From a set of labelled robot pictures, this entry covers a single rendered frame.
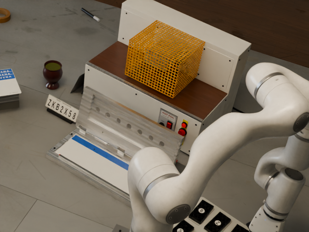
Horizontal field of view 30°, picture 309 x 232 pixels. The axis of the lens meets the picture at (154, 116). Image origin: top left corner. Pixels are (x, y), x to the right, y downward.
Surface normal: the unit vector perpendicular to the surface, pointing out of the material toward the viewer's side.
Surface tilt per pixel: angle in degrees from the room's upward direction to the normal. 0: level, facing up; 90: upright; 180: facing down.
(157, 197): 52
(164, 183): 24
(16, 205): 0
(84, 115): 76
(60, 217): 0
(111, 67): 0
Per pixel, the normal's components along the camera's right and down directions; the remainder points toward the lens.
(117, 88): -0.53, 0.49
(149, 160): -0.16, -0.68
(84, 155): 0.14, -0.76
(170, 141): -0.47, 0.30
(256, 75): -0.66, -0.36
